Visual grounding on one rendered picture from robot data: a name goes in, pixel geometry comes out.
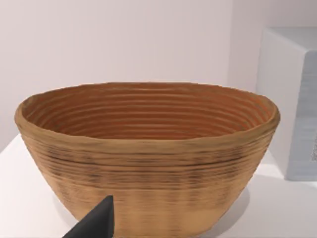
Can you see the brown woven basket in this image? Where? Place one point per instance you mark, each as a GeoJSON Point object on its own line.
{"type": "Point", "coordinates": [148, 158]}

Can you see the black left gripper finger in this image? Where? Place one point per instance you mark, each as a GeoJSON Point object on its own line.
{"type": "Point", "coordinates": [100, 220]}

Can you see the pale grey cabinet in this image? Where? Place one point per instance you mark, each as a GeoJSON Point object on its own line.
{"type": "Point", "coordinates": [292, 99]}

